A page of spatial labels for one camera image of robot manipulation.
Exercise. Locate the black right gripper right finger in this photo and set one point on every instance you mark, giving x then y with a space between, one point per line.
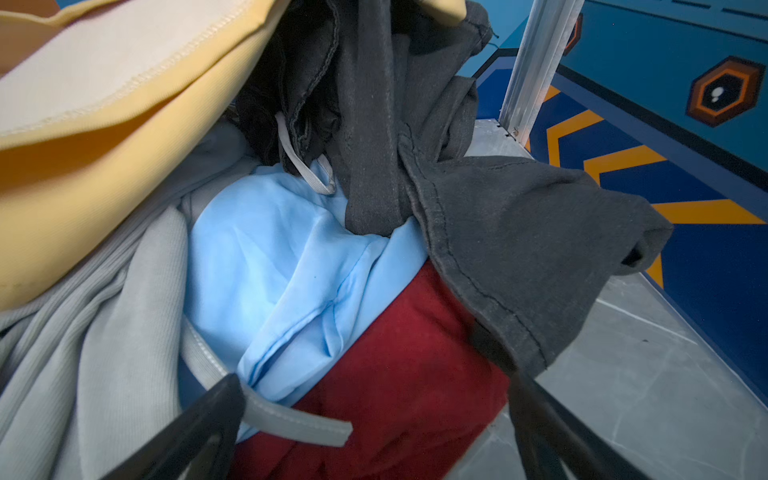
554 444

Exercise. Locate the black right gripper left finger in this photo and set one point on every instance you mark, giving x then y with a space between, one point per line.
199 444

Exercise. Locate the red cloth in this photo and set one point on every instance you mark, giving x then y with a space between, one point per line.
417 393

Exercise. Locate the light grey ribbed cloth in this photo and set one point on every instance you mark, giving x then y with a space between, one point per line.
89 370

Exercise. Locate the light blue cloth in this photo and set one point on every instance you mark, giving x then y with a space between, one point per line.
278 290

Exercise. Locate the yellow cloth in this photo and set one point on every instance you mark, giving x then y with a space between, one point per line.
103 100

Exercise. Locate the dark grey cloth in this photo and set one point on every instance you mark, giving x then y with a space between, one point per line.
480 210

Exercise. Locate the aluminium right corner post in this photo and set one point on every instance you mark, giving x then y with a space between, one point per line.
544 40

